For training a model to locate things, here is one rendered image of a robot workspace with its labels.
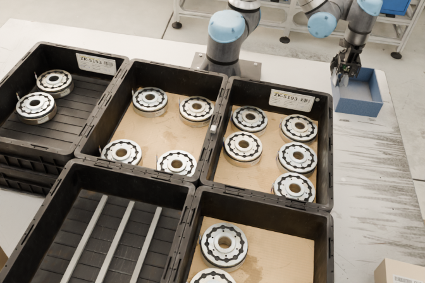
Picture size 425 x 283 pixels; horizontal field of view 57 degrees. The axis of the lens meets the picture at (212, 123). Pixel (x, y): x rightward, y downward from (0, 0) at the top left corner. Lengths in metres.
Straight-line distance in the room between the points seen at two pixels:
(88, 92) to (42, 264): 0.55
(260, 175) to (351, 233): 0.30
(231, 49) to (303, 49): 1.75
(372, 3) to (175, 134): 0.69
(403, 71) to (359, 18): 1.84
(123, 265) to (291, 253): 0.37
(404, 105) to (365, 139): 1.42
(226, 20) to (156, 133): 0.45
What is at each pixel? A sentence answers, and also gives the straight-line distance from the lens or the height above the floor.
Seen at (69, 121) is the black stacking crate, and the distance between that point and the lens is 1.19.
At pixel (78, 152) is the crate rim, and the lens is 0.96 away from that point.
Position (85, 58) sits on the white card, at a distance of 1.28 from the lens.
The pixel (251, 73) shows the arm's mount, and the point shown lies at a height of 0.74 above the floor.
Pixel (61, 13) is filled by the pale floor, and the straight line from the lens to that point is 3.36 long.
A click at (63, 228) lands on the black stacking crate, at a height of 0.83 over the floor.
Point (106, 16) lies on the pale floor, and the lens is 3.27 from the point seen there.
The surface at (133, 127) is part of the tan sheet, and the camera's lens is 1.14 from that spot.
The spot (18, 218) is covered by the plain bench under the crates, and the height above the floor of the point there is 0.70.
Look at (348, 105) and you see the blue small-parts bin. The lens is 1.45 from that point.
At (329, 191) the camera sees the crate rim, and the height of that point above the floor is 0.93.
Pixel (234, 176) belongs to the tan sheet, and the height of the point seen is 0.83.
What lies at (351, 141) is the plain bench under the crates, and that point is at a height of 0.70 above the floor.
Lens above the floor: 1.65
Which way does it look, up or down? 46 degrees down
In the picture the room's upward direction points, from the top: 5 degrees clockwise
